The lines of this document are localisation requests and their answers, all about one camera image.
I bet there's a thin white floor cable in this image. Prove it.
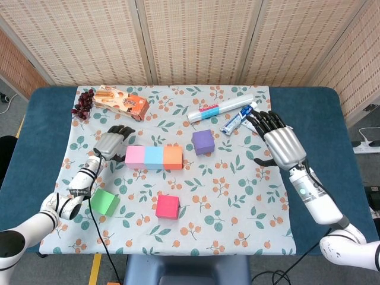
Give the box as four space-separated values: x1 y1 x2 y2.
0 94 18 115

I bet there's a blue white toothpaste tube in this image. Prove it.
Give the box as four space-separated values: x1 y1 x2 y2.
220 100 258 136

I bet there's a pink foam cube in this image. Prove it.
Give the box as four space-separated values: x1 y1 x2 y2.
125 145 147 170

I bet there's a bamboo folding screen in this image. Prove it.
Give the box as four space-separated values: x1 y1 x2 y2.
0 0 380 128

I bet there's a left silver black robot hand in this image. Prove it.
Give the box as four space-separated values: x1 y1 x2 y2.
93 125 137 163

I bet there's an orange foam cube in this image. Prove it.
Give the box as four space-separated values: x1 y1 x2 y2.
162 145 183 171

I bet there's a green foam cube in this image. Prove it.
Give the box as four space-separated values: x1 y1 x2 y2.
90 188 121 217

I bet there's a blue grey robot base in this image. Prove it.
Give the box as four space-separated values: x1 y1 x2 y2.
123 254 252 285

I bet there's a light blue foam cube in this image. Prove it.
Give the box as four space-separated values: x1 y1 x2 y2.
144 145 165 170

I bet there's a black box with label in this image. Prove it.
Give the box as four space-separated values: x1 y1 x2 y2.
364 185 380 220

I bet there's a magenta red foam cube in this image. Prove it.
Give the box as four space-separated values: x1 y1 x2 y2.
155 194 181 220

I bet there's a purple foam cube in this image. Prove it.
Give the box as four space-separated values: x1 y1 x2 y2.
191 129 216 156

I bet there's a yellow floor tape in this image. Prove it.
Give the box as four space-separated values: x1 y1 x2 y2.
88 254 103 285

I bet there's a clear cling film roll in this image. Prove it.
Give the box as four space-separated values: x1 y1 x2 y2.
186 94 255 123

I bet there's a white power cable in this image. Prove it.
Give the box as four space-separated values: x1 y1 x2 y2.
358 126 380 146

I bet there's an orange biscuit box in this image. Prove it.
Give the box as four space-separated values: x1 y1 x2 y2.
92 84 150 122

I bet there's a dark red grape bunch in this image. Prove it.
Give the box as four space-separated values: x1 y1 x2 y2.
71 88 96 121

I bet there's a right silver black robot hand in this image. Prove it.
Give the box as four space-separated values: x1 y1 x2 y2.
245 110 307 171

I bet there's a white power strip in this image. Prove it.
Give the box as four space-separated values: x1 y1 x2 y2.
351 141 380 154

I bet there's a floral print tablecloth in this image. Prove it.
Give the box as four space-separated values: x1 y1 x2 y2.
39 85 297 257

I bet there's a white nut snack bag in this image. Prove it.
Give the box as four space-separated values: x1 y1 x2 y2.
240 107 294 134

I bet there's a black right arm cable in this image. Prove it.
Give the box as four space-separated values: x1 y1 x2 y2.
271 160 333 285

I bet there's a black floor cable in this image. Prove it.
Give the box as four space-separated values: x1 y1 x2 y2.
251 269 292 285

